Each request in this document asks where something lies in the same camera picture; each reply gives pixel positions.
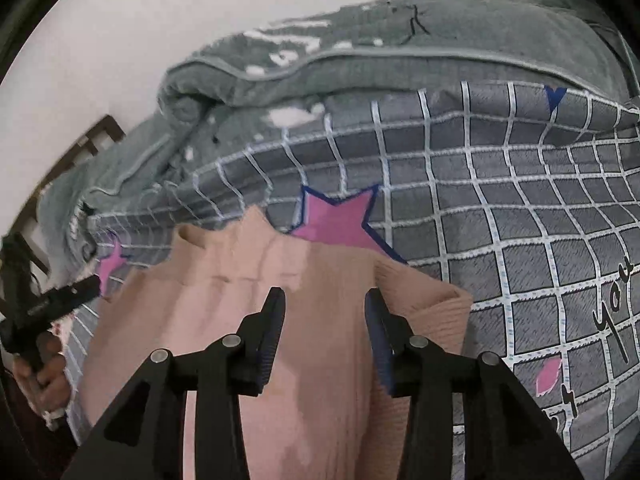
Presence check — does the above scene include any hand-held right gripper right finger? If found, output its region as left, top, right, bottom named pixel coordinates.
left=365, top=287, right=586, bottom=480

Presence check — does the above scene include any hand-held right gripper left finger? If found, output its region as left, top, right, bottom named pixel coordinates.
left=62, top=286, right=287, bottom=480

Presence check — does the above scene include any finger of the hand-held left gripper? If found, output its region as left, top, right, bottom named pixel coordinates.
left=29, top=274, right=102, bottom=322

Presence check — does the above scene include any pink knit sweater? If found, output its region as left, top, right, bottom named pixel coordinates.
left=75, top=205, right=473, bottom=480

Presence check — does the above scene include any person's left hand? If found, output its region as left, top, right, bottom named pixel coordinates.
left=12, top=332, right=72, bottom=431

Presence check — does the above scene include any dark wooden headboard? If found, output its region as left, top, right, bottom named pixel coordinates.
left=10, top=115, right=126, bottom=276

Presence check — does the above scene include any grey checked star duvet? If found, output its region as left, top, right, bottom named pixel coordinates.
left=62, top=80, right=640, bottom=466

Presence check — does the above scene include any grey fleece blanket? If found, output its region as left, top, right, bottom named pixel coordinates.
left=37, top=0, right=640, bottom=271

